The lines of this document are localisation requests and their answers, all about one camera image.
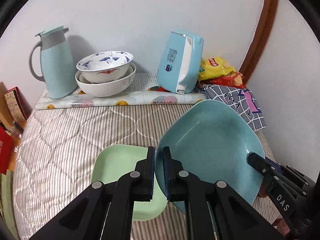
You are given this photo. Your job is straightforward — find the light blue electric kettle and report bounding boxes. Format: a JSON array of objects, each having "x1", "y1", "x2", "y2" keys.
[{"x1": 157, "y1": 30, "x2": 204, "y2": 95}]

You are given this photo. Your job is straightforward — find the brown wooden door frame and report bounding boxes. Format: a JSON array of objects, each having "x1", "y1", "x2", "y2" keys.
[{"x1": 239, "y1": 0, "x2": 278, "y2": 84}]

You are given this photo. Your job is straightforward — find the red snack bag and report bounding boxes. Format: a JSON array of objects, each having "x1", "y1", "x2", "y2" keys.
[{"x1": 206, "y1": 72, "x2": 246, "y2": 88}]

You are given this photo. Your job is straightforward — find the large white bowl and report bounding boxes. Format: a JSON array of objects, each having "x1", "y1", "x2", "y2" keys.
[{"x1": 75, "y1": 63, "x2": 136, "y2": 98}]

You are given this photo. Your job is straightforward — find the yellow snack bag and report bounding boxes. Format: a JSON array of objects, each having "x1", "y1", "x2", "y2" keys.
[{"x1": 198, "y1": 56, "x2": 236, "y2": 81}]

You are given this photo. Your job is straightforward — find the striped quilted mattress cover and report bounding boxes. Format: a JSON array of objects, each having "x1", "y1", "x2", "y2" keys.
[{"x1": 12, "y1": 105, "x2": 190, "y2": 239}]

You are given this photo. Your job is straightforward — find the grey checked cloth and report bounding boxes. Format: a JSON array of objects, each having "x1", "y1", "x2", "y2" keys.
[{"x1": 201, "y1": 84, "x2": 267, "y2": 131}]

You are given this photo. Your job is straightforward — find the green square plate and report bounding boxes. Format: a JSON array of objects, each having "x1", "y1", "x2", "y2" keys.
[{"x1": 91, "y1": 145, "x2": 167, "y2": 221}]

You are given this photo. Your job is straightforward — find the white bowl with cranes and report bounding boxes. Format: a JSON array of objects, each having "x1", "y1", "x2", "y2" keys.
[{"x1": 76, "y1": 51, "x2": 133, "y2": 83}]

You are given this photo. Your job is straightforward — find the right hand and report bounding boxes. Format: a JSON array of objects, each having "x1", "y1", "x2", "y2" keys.
[{"x1": 258, "y1": 181, "x2": 267, "y2": 198}]

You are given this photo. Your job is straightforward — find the patterned red box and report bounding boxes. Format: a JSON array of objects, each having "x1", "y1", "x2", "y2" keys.
[{"x1": 4, "y1": 87, "x2": 32, "y2": 122}]

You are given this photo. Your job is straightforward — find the fruit pattern folded mat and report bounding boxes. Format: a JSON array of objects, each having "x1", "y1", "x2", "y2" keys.
[{"x1": 35, "y1": 73, "x2": 206, "y2": 110}]

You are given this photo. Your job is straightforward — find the light blue thermos jug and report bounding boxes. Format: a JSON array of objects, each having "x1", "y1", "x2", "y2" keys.
[{"x1": 29, "y1": 26, "x2": 78, "y2": 99}]

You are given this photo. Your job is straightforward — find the red paper bag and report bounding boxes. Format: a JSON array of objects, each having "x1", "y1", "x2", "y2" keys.
[{"x1": 0, "y1": 128, "x2": 14, "y2": 175}]

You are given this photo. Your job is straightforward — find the blue square plate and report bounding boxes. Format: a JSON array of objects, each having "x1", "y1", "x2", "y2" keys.
[{"x1": 155, "y1": 100, "x2": 265, "y2": 204}]

